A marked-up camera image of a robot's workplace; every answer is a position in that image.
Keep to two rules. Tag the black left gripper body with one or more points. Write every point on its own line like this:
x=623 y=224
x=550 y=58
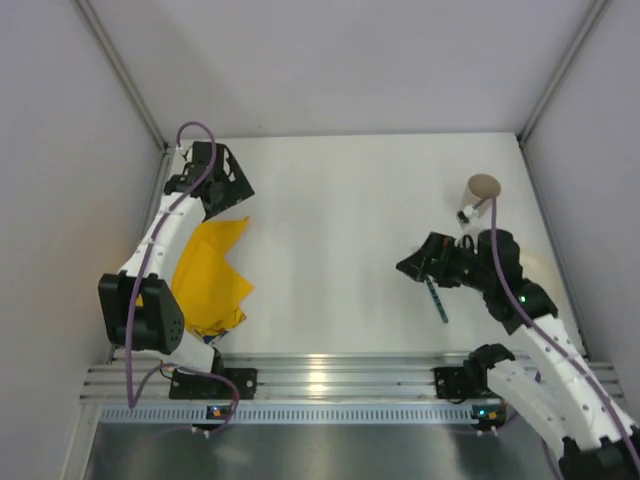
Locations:
x=220 y=181

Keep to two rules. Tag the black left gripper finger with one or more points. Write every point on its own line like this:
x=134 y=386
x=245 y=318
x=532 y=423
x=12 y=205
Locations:
x=213 y=204
x=236 y=188

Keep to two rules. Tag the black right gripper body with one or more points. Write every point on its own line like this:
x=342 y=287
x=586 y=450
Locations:
x=435 y=262

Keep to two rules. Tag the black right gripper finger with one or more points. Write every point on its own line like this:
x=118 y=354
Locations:
x=446 y=282
x=416 y=265

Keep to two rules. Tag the yellow cartoon placemat cloth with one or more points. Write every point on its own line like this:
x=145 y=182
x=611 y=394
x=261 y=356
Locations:
x=189 y=255

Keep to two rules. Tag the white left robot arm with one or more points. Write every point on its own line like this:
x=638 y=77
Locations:
x=140 y=303

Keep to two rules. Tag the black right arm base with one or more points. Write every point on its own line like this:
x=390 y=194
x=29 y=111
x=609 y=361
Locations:
x=457 y=384

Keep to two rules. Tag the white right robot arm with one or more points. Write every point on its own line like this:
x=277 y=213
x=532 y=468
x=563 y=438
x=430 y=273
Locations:
x=591 y=436

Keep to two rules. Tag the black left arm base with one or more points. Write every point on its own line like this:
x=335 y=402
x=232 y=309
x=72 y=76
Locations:
x=187 y=386

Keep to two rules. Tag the white bowl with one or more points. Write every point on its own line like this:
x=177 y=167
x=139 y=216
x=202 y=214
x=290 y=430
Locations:
x=544 y=273

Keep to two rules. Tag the beige paper cup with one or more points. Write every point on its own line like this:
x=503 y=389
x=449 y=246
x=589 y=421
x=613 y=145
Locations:
x=481 y=189

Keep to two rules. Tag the green handled fork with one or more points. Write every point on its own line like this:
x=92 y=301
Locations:
x=437 y=301

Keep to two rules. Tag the aluminium rail frame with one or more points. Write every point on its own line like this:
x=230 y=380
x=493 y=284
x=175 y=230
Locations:
x=305 y=377

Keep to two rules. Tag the perforated metal cable tray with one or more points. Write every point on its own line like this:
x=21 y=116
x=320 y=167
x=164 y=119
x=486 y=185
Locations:
x=303 y=414

